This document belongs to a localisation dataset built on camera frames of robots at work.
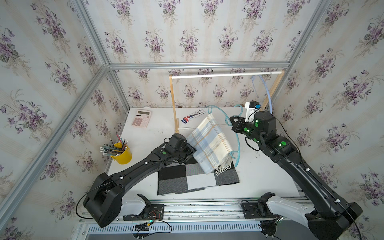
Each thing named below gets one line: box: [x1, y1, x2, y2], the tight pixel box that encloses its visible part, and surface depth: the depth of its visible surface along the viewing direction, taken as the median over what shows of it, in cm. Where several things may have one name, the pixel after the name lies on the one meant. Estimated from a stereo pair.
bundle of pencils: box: [99, 134, 129, 156], surface depth 83 cm
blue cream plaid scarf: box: [187, 114, 234, 176], surface depth 80 cm
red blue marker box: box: [181, 108, 206, 124], surface depth 117 cm
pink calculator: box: [131, 109, 151, 128], surface depth 113 cm
